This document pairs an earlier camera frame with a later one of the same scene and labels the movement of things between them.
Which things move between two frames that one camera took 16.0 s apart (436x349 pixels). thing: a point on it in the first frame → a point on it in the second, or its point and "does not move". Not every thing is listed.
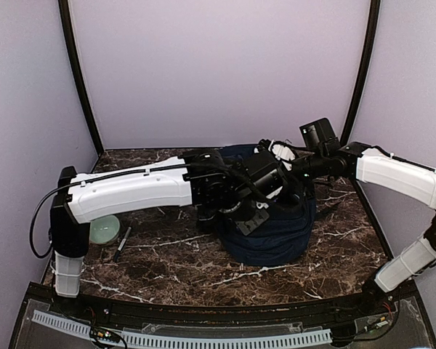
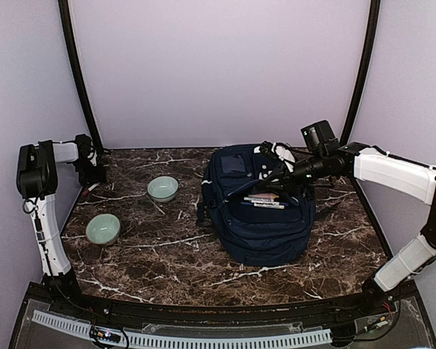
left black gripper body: (247, 225) → (87, 173)
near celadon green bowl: (104, 231) does not move
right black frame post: (375, 12) does not move
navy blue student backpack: (283, 238) does not move
